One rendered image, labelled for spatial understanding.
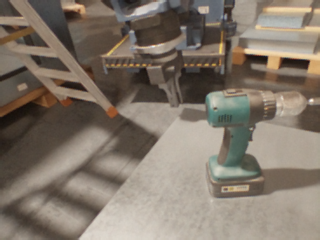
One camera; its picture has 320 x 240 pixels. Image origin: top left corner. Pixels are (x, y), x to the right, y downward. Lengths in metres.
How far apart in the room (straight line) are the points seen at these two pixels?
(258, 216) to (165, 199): 0.19
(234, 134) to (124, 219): 0.28
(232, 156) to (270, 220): 0.14
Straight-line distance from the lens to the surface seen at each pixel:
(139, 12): 0.65
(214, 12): 2.53
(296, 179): 0.64
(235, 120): 0.44
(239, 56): 2.76
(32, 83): 2.49
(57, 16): 2.60
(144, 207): 0.57
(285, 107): 0.47
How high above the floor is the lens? 1.10
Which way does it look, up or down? 35 degrees down
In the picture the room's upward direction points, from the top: 7 degrees counter-clockwise
